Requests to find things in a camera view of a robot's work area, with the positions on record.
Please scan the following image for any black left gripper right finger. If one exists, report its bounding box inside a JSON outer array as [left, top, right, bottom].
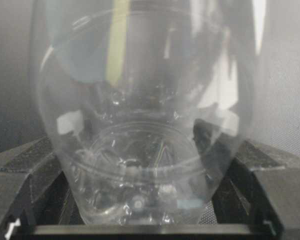
[[212, 141, 300, 237]]

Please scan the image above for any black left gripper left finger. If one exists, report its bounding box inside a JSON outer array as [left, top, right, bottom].
[[0, 137, 73, 238]]

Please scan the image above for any clear plastic bottle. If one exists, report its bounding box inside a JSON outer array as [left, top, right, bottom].
[[30, 0, 265, 225]]

